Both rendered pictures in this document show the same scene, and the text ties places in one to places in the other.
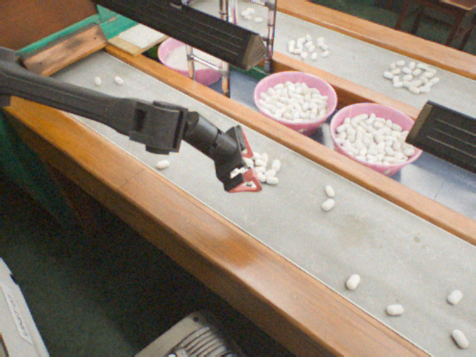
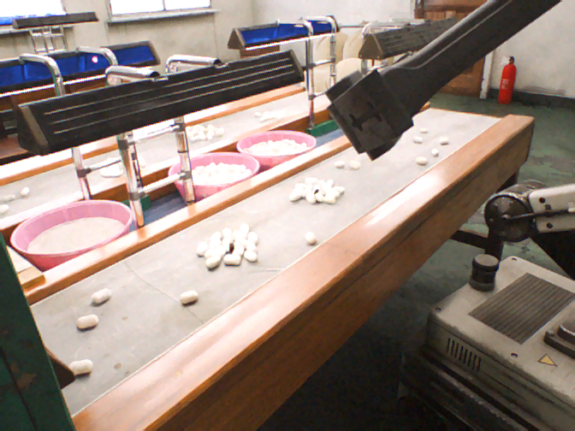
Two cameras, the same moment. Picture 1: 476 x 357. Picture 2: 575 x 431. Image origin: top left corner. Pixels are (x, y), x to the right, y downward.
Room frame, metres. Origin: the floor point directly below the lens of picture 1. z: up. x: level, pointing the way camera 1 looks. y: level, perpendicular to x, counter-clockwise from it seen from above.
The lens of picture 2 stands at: (0.68, 1.08, 1.25)
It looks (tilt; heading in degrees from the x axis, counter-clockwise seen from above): 28 degrees down; 273
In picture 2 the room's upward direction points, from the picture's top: 3 degrees counter-clockwise
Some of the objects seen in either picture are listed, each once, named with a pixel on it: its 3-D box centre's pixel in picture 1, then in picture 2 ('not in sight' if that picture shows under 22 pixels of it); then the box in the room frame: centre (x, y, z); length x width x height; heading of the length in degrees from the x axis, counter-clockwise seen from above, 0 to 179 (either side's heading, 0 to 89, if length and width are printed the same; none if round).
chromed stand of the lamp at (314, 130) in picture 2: not in sight; (306, 77); (0.68, -0.86, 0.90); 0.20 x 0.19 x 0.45; 52
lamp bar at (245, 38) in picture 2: not in sight; (288, 30); (0.74, -0.91, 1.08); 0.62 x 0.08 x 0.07; 52
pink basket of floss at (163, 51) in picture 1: (195, 60); (79, 241); (1.23, 0.16, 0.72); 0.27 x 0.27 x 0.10
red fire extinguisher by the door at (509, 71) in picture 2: not in sight; (507, 79); (-1.46, -3.97, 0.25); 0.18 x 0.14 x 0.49; 49
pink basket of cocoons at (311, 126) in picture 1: (293, 106); (216, 182); (0.95, -0.18, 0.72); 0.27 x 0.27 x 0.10
